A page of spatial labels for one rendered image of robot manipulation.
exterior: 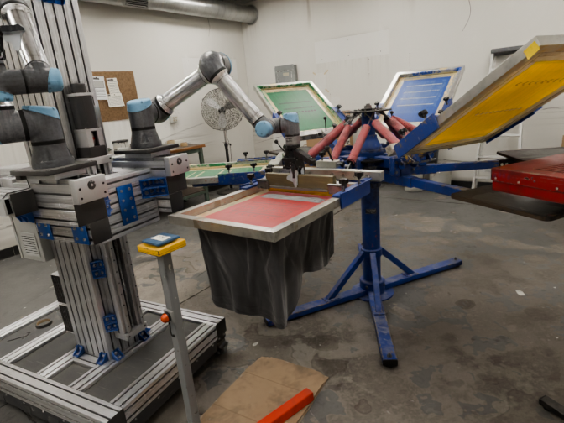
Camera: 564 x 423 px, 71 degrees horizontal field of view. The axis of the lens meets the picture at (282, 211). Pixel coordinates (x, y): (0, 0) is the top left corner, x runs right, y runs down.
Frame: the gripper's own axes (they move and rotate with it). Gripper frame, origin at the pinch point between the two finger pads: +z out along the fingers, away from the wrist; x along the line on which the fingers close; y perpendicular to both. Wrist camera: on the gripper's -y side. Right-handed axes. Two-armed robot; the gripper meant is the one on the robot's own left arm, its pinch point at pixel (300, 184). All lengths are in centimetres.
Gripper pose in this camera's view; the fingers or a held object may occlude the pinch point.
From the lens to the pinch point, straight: 201.9
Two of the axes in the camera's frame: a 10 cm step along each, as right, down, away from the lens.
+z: 0.9, 9.6, 2.8
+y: -8.1, -1.0, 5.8
